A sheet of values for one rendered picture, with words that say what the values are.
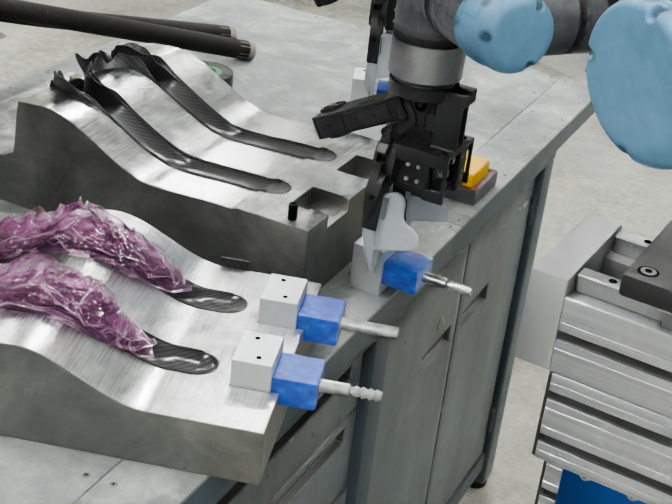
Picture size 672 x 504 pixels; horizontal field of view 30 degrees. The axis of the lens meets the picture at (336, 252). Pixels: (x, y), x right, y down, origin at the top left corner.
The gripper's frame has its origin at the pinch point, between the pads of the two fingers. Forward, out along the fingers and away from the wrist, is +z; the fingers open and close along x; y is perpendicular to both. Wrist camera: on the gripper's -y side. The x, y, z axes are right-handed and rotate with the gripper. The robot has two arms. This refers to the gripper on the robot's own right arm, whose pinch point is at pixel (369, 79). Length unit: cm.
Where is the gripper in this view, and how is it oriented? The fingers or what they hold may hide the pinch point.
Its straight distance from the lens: 182.3
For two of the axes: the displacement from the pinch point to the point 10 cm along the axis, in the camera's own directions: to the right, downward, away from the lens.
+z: -1.0, 8.8, 4.7
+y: 9.9, 1.4, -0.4
